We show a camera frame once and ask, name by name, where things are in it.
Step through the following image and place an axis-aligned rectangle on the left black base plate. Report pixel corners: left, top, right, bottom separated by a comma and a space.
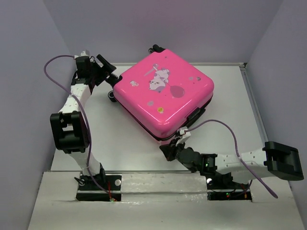
74, 173, 122, 202

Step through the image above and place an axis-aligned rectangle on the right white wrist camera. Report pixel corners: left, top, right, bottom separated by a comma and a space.
176, 126, 191, 145

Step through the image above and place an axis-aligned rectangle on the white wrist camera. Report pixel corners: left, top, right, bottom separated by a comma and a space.
176, 126, 191, 145
74, 50, 91, 59

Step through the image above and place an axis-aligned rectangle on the pink hard-shell suitcase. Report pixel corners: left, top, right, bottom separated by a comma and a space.
106, 45, 214, 141

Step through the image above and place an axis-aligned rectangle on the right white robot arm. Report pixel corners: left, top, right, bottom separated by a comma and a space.
160, 141, 304, 188

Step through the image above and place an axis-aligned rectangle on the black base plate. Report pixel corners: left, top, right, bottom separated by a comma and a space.
206, 173, 252, 201
74, 173, 122, 202

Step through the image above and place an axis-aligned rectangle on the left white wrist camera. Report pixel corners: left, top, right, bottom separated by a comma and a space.
74, 50, 91, 59

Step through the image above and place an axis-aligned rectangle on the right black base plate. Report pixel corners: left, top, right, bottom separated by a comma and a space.
206, 173, 252, 201

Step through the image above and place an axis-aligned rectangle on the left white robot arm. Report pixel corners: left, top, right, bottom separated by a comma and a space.
50, 51, 118, 190

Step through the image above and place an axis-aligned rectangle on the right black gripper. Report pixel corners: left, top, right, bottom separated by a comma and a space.
159, 138, 185, 164

